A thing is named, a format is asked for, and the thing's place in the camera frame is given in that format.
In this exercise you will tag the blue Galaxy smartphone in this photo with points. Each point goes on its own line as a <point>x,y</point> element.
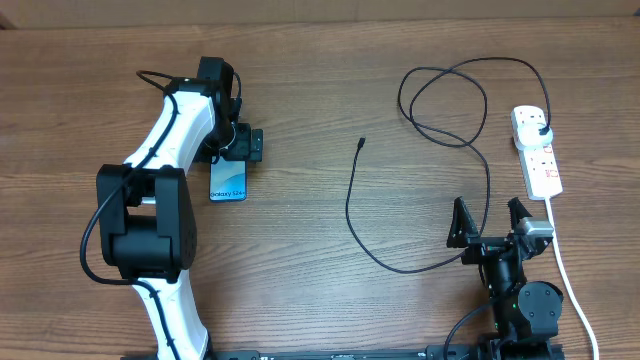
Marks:
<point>228,181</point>

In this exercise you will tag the white USB charger plug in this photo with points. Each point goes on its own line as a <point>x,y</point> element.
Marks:
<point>530,136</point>

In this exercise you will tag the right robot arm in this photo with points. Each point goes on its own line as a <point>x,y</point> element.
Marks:
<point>526,314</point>

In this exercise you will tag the white power strip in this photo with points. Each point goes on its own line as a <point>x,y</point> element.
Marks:
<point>540,170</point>

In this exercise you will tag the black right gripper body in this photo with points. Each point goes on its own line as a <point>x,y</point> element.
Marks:
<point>481,249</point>

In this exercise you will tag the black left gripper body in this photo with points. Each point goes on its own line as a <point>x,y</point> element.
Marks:
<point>240,147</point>

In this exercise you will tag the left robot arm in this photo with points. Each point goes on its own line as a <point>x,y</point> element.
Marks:
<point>145,216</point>

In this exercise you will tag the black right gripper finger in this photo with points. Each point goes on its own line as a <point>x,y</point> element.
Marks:
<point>517,212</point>
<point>463,231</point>

